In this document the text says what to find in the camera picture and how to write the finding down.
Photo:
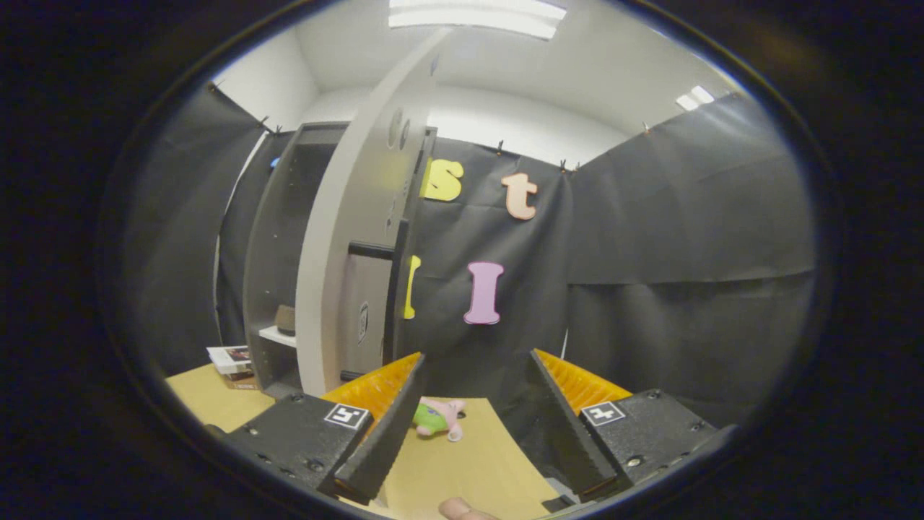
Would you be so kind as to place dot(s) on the green and pink plush toy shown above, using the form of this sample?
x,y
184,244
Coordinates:
x,y
433,419

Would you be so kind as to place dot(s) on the brown fuzzy shoe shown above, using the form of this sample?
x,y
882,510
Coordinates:
x,y
286,321

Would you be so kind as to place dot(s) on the stack of books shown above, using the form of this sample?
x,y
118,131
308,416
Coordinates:
x,y
231,359

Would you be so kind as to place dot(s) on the grey shoe cabinet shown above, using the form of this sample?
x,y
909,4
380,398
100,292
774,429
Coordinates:
x,y
278,238

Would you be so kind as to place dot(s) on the light grey shoe cabinet door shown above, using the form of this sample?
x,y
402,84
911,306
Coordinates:
x,y
339,217

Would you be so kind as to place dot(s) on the small ceiling light panel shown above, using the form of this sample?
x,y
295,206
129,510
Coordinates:
x,y
694,97

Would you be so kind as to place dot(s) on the white cabinet shelf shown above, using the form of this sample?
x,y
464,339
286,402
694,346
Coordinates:
x,y
274,336

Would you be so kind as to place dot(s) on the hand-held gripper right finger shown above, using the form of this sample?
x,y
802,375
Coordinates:
x,y
563,433

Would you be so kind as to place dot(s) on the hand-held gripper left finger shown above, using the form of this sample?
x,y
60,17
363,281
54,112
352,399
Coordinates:
x,y
390,433

